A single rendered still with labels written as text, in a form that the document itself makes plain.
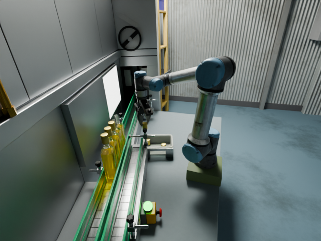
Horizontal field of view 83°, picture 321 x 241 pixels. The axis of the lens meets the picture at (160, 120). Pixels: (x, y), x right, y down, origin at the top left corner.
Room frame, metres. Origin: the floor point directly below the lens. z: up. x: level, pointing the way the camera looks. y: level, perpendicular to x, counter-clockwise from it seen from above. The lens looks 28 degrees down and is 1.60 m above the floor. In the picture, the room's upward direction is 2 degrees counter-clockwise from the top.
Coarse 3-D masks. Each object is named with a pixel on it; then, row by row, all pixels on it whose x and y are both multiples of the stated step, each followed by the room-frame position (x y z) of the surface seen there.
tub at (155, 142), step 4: (156, 136) 1.19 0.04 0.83; (160, 136) 1.19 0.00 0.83; (164, 136) 1.19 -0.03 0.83; (168, 136) 1.19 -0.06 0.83; (144, 140) 1.13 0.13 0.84; (152, 140) 1.19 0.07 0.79; (156, 140) 1.19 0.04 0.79; (160, 140) 1.18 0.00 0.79; (164, 140) 1.18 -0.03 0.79; (168, 140) 1.18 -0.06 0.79; (172, 140) 1.11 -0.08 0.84; (152, 144) 1.16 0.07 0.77; (156, 144) 1.16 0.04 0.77; (160, 144) 1.16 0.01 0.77; (168, 144) 1.15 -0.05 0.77; (172, 144) 1.05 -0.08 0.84; (148, 148) 1.03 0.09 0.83; (152, 148) 1.03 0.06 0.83; (156, 148) 1.03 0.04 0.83
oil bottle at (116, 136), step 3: (117, 132) 0.84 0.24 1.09; (114, 135) 0.81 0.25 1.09; (117, 135) 0.82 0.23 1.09; (114, 138) 0.80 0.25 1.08; (117, 138) 0.80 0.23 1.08; (117, 141) 0.80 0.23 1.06; (120, 141) 0.84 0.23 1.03; (120, 144) 0.83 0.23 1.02; (120, 147) 0.82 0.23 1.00; (120, 150) 0.81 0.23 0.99; (120, 153) 0.80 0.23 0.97; (120, 156) 0.80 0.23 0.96
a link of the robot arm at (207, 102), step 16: (208, 64) 0.74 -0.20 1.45; (224, 64) 0.75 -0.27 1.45; (208, 80) 0.72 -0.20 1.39; (224, 80) 0.74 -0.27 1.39; (208, 96) 0.75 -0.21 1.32; (208, 112) 0.75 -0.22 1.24; (208, 128) 0.76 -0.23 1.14; (192, 144) 0.75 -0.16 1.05; (208, 144) 0.76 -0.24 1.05; (192, 160) 0.74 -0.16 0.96
